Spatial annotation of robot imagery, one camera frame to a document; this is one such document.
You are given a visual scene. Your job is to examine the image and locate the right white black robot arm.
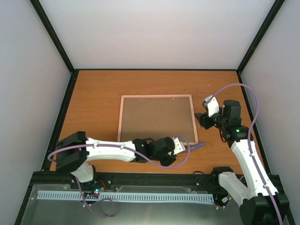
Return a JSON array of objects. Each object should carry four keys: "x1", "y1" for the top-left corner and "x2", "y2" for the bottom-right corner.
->
[{"x1": 195, "y1": 96, "x2": 289, "y2": 225}]

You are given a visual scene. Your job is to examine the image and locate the purple cable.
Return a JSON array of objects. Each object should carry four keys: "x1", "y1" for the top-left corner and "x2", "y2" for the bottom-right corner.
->
[
  {"x1": 47, "y1": 135, "x2": 191, "y2": 218},
  {"x1": 212, "y1": 83, "x2": 284, "y2": 225}
]

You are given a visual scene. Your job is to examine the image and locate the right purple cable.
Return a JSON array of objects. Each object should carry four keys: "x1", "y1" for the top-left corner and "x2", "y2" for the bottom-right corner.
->
[{"x1": 212, "y1": 83, "x2": 284, "y2": 225}]

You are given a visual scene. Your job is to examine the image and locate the blue red handled screwdriver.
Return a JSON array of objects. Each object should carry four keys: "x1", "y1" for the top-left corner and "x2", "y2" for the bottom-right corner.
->
[{"x1": 190, "y1": 142, "x2": 205, "y2": 151}]

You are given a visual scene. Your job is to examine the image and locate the light blue slotted cable duct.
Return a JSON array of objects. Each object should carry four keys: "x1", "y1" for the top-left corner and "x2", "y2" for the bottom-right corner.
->
[{"x1": 36, "y1": 190, "x2": 214, "y2": 204}]

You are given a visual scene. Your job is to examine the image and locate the black enclosure frame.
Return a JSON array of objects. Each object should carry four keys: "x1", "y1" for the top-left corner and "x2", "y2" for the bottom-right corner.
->
[{"x1": 14, "y1": 0, "x2": 296, "y2": 225}]

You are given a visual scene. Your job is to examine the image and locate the black mounting rail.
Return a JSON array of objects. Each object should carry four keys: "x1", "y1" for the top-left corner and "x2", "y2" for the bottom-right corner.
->
[{"x1": 30, "y1": 172, "x2": 225, "y2": 193}]

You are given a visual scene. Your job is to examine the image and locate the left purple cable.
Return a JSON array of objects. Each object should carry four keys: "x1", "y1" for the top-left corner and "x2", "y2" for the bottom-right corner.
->
[{"x1": 47, "y1": 135, "x2": 191, "y2": 218}]

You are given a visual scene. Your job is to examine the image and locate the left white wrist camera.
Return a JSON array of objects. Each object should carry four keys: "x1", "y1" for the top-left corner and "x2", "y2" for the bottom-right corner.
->
[{"x1": 173, "y1": 137, "x2": 186, "y2": 155}]

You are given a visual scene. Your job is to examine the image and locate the pink wooden picture frame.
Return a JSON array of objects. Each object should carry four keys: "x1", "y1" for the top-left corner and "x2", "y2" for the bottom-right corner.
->
[{"x1": 117, "y1": 94, "x2": 199, "y2": 144}]

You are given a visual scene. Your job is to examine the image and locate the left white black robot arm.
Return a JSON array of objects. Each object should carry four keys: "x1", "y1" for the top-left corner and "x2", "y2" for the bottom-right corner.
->
[{"x1": 56, "y1": 131, "x2": 185, "y2": 189}]

